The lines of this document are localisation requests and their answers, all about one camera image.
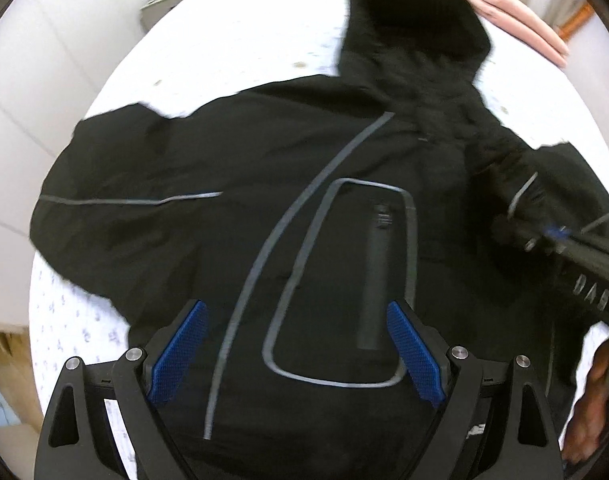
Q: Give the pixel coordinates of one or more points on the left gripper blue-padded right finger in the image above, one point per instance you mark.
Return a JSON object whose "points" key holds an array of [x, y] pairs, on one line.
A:
{"points": [[493, 420]]}

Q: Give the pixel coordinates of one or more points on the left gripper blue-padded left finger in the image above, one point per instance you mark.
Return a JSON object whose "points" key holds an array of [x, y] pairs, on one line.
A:
{"points": [[76, 441]]}

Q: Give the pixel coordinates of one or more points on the black hooded jacket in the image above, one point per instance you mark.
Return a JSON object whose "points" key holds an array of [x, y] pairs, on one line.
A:
{"points": [[309, 219]]}

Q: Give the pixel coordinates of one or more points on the person's right hand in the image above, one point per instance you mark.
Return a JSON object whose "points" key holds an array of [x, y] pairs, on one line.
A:
{"points": [[589, 416]]}

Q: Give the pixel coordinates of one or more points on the beige and orange curtain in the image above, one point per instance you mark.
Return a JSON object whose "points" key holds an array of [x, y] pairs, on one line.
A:
{"points": [[566, 17]]}

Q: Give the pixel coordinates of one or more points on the folded pink blanket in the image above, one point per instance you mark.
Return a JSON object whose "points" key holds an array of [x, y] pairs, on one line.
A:
{"points": [[520, 21]]}

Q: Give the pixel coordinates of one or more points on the white wardrobe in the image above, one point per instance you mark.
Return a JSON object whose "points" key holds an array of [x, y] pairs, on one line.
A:
{"points": [[55, 56]]}

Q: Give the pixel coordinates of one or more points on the bed with floral quilt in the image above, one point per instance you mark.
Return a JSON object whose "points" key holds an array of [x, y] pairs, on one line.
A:
{"points": [[184, 60]]}

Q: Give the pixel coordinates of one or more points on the beige bedside table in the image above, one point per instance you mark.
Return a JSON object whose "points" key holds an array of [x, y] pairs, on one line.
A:
{"points": [[152, 12]]}

